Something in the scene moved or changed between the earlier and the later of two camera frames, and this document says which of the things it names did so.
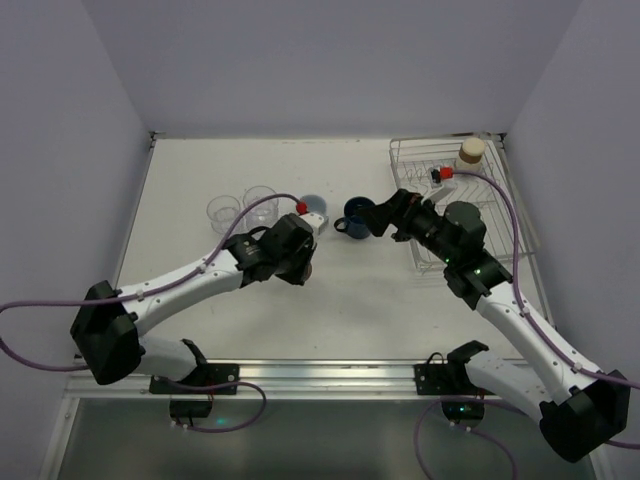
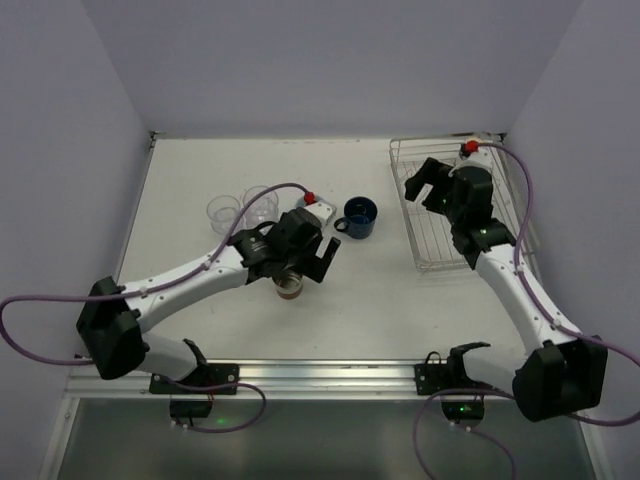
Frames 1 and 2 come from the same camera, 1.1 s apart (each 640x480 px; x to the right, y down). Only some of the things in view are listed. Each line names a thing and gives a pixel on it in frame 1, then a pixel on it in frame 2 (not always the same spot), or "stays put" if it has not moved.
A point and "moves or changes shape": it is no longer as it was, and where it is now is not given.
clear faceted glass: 264,213 stays put
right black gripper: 400,215 -> 435,181
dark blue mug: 353,221 stays put
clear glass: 223,212 stays put
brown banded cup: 309,271 moves or changes shape
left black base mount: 207,374 stays put
